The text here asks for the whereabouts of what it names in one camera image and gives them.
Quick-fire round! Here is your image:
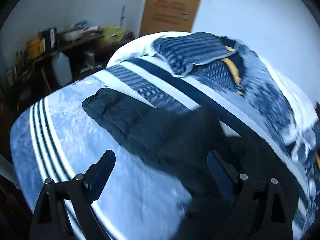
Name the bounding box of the dark cluttered side table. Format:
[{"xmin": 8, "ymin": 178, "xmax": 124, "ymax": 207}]
[{"xmin": 0, "ymin": 29, "xmax": 135, "ymax": 111}]

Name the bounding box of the yellow green bag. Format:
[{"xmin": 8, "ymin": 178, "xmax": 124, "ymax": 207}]
[{"xmin": 102, "ymin": 24, "xmax": 125, "ymax": 44}]

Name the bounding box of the blue white striped blanket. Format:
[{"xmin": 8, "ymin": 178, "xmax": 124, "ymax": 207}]
[{"xmin": 9, "ymin": 31, "xmax": 317, "ymax": 240}]

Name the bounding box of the black puffer jacket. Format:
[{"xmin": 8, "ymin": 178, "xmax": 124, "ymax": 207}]
[{"xmin": 82, "ymin": 88, "xmax": 299, "ymax": 239}]

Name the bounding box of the blue striped pillow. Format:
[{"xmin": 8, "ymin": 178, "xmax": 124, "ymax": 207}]
[{"xmin": 151, "ymin": 32, "xmax": 239, "ymax": 77}]

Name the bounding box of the white plastic jug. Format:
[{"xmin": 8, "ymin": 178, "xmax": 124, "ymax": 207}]
[{"xmin": 52, "ymin": 52, "xmax": 72, "ymax": 87}]

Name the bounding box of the blue tree print duvet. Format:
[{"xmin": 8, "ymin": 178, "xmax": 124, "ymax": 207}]
[{"xmin": 220, "ymin": 35, "xmax": 320, "ymax": 170}]

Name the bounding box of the brown wooden door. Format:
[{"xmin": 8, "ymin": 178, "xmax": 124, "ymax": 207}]
[{"xmin": 139, "ymin": 0, "xmax": 200, "ymax": 36}]

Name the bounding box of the yellow container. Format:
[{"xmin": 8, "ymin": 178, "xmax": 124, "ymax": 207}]
[{"xmin": 26, "ymin": 38, "xmax": 44, "ymax": 59}]

